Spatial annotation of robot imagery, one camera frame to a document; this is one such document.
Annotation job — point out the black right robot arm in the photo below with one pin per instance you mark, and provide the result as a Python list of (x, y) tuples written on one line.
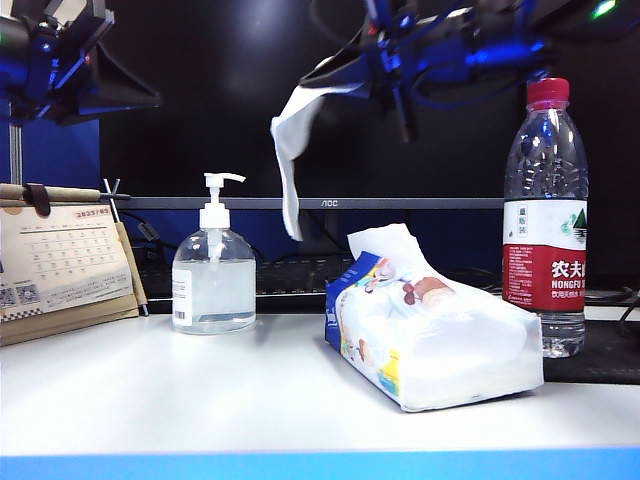
[(590, 15)]

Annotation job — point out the black mouse pad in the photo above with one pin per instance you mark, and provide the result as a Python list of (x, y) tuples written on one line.
[(615, 355)]

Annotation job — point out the grey partition post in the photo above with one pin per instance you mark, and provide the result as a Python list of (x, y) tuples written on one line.
[(16, 155)]

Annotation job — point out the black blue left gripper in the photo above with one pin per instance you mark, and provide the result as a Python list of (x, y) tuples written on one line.
[(55, 60)]

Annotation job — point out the wide blue partition panel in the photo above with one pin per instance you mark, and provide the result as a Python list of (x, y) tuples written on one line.
[(60, 150)]

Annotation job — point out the white tissue sheet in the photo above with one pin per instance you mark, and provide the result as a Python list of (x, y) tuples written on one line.
[(385, 240), (295, 130)]

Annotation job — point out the narrow blue partition panel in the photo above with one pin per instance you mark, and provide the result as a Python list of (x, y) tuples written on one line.
[(4, 150)]

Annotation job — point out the water bottle red label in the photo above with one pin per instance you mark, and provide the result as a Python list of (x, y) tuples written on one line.
[(542, 280)]

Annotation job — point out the black AOC computer monitor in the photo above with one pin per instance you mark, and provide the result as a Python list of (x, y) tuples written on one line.
[(225, 125)]

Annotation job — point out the black monitor stand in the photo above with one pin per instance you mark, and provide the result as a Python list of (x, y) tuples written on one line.
[(325, 230)]

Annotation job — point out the clear sanitizer pump bottle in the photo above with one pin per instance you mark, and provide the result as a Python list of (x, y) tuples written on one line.
[(214, 295)]

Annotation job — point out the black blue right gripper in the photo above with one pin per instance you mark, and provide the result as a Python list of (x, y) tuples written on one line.
[(440, 55)]

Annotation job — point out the beige desk calendar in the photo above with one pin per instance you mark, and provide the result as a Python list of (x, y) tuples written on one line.
[(60, 260)]

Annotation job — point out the black keyboard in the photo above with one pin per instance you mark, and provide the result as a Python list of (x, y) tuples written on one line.
[(290, 277)]

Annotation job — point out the soft tissue pack cartoon print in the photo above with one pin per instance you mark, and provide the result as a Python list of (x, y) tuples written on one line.
[(450, 360)]

